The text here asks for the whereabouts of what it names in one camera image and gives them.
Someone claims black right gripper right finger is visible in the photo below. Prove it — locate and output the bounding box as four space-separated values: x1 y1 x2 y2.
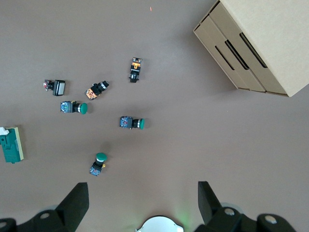
195 181 298 232

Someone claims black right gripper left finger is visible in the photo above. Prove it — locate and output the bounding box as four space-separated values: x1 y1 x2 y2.
0 182 90 232

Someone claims green terminal block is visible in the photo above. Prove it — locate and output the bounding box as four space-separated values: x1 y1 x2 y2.
0 126 25 164

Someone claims green mushroom push button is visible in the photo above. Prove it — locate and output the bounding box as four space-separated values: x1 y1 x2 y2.
60 101 88 115
119 116 146 130
89 152 108 177

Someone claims brown table cover sheet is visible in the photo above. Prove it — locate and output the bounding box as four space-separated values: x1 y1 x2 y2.
0 0 309 232

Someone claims brown cardboard box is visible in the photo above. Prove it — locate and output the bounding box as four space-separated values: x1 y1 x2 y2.
192 0 309 98

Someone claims black selector switch orange block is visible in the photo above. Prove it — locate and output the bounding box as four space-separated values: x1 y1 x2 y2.
128 57 144 83
84 80 110 101

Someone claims black red switch part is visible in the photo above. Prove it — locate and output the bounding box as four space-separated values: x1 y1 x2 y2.
43 79 66 97

